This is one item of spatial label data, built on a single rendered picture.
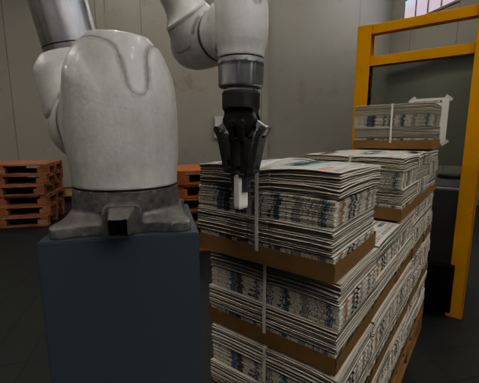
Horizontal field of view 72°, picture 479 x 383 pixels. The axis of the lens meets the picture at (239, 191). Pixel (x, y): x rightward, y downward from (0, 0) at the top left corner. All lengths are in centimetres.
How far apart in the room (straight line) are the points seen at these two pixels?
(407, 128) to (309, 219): 123
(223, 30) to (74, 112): 31
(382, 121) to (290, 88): 602
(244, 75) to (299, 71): 731
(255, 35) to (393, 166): 76
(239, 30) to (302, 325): 64
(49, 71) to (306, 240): 56
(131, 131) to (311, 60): 771
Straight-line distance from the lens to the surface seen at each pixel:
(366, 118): 189
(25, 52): 772
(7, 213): 500
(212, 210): 83
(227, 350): 103
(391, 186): 126
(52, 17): 70
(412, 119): 184
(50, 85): 66
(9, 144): 771
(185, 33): 76
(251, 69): 64
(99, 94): 46
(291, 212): 70
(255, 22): 66
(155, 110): 47
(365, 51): 251
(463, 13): 246
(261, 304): 87
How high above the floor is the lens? 113
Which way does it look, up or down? 10 degrees down
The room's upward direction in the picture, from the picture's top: straight up
